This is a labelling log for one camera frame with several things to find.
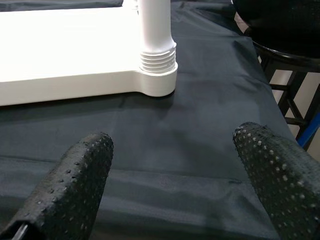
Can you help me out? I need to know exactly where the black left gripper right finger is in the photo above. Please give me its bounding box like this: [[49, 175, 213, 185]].
[[232, 121, 320, 240]]

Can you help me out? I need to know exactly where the black tablecloth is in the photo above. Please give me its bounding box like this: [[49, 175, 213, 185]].
[[0, 0, 298, 240]]

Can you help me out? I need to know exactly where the white plastic table leg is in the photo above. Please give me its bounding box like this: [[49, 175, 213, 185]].
[[137, 0, 178, 76]]

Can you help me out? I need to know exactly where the white plastic table top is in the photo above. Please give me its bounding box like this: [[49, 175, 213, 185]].
[[0, 4, 179, 107]]

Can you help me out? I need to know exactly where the black stool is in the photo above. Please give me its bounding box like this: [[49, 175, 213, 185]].
[[252, 41, 320, 151]]

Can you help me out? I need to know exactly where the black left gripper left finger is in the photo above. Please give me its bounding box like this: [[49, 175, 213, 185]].
[[0, 131, 115, 240]]

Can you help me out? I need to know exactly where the black pan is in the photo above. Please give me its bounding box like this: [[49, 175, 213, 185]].
[[231, 0, 320, 57]]

